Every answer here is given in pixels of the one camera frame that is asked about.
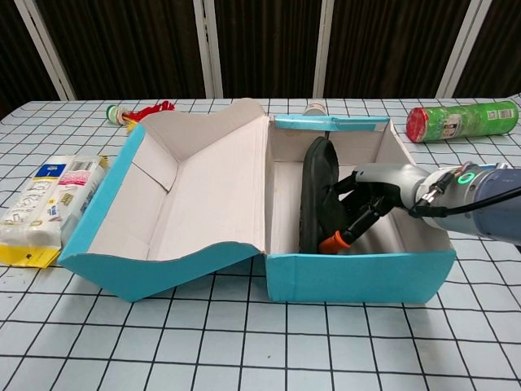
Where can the light blue checkered tablecloth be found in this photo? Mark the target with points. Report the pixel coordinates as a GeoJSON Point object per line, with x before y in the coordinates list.
{"type": "Point", "coordinates": [244, 346]}

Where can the white tissue pack yellow base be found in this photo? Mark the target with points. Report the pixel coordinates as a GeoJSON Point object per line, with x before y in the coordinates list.
{"type": "Point", "coordinates": [32, 203]}

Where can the red yellow feather shuttlecock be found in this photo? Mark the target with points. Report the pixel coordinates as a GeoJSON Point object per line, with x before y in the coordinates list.
{"type": "Point", "coordinates": [152, 111]}

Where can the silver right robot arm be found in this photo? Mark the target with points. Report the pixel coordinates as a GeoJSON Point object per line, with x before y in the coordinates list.
{"type": "Point", "coordinates": [496, 226]}

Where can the light blue cardboard shoe box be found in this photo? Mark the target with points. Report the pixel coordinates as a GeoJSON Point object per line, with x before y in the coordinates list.
{"type": "Point", "coordinates": [358, 279]}

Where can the right robot hand orange fingertip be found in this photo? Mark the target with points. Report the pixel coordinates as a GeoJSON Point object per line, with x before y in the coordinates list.
{"type": "Point", "coordinates": [386, 179]}

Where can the black rubber slipper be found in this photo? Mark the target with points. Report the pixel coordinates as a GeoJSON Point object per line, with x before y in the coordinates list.
{"type": "Point", "coordinates": [319, 175]}

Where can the dark folding screen panels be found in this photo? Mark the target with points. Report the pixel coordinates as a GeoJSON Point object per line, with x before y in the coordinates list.
{"type": "Point", "coordinates": [122, 40]}

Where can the green chips can red lid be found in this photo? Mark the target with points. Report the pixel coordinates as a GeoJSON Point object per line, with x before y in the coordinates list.
{"type": "Point", "coordinates": [460, 122]}

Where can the small white green bottle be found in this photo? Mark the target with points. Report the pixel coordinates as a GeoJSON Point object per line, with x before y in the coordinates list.
{"type": "Point", "coordinates": [314, 109]}

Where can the white screen frame post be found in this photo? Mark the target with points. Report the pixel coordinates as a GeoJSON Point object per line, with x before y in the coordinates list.
{"type": "Point", "coordinates": [207, 49]}
{"type": "Point", "coordinates": [464, 45]}
{"type": "Point", "coordinates": [323, 49]}
{"type": "Point", "coordinates": [45, 49]}

